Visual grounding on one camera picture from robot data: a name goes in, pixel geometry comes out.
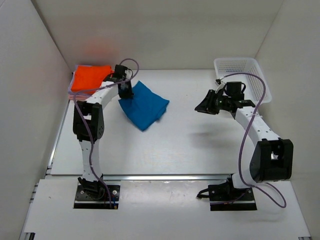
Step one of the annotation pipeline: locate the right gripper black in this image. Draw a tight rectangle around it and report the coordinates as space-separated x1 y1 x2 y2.
194 90 231 116

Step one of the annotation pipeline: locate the blue t shirt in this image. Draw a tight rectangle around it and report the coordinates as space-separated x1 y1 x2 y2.
118 81 170 131

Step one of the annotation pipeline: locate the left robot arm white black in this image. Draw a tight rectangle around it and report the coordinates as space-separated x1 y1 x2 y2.
70 64 135 201

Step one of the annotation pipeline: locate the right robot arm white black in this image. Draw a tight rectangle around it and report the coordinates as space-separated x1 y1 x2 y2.
195 81 294 200

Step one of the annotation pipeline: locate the folded orange t shirt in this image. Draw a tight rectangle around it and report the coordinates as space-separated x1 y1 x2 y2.
84 65 114 90

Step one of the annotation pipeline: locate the white plastic basket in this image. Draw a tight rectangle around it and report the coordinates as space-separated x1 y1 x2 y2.
213 57 272 104

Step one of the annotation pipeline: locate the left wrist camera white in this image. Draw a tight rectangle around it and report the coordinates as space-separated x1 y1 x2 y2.
125 68 134 80

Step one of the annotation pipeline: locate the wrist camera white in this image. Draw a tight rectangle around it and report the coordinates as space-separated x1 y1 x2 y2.
125 68 134 80
215 78 226 93

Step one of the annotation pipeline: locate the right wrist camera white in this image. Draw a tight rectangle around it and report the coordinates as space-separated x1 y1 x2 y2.
215 78 226 93

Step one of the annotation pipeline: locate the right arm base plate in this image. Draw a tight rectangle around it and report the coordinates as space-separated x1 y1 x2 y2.
196 180 257 212

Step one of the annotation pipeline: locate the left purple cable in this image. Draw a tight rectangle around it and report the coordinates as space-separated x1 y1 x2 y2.
67 58 140 210

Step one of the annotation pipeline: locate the purple cable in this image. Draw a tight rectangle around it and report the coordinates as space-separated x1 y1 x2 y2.
67 58 140 210
214 72 287 209

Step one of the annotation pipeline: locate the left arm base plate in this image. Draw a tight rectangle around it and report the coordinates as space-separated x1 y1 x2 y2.
73 184 121 210

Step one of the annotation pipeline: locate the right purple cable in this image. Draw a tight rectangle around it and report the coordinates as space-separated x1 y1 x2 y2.
214 72 287 209

